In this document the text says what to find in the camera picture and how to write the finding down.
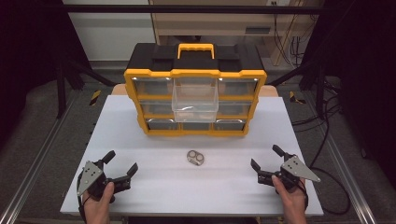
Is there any black curtain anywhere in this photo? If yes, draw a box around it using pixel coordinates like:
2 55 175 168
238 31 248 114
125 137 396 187
0 0 92 147
302 0 396 188

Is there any person's right hand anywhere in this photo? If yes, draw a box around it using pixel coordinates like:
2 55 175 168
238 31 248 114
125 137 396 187
271 175 308 224

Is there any black horizontal frame bar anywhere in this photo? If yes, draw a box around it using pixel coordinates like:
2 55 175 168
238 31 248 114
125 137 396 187
60 4 330 14

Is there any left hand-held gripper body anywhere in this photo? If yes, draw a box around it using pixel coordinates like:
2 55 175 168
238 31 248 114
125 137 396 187
77 158 132 203

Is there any yellow black hazard tape marker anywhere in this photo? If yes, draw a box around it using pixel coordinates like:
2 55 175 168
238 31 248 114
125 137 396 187
89 90 103 106
289 91 307 105

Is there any clear plastic drawer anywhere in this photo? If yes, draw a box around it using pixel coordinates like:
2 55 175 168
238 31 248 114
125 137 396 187
171 77 220 123

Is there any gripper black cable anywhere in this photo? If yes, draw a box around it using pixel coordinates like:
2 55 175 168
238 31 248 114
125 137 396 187
76 174 91 224
306 92 352 217

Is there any aluminium floor rail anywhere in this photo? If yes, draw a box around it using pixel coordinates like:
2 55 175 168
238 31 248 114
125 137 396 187
0 94 80 224
306 99 379 224

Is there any black metal stand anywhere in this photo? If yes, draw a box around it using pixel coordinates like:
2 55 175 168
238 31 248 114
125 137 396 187
55 57 118 119
266 60 328 119

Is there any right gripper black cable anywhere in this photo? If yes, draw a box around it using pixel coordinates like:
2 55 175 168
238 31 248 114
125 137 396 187
306 92 352 217

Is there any yellow black organizer cabinet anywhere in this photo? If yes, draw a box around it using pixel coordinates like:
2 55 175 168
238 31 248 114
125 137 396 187
123 42 268 138

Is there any small metal part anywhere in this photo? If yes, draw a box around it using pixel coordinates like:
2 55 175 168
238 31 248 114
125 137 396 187
186 149 205 167

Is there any bundle of hanging cables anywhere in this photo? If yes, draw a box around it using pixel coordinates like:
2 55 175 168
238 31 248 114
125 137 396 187
271 0 316 68

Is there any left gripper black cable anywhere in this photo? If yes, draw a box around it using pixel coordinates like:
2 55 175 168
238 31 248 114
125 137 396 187
76 174 91 224

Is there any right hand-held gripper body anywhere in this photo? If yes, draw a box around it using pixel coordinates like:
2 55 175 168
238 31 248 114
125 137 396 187
257 153 322 192

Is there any person's left hand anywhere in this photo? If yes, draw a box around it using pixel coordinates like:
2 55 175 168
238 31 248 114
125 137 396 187
81 182 116 224

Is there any set of closed clear drawers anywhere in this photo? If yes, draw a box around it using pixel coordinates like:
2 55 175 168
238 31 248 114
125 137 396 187
131 77 260 132

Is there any light wooden desk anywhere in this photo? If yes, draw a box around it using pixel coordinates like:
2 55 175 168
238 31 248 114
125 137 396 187
148 0 325 46

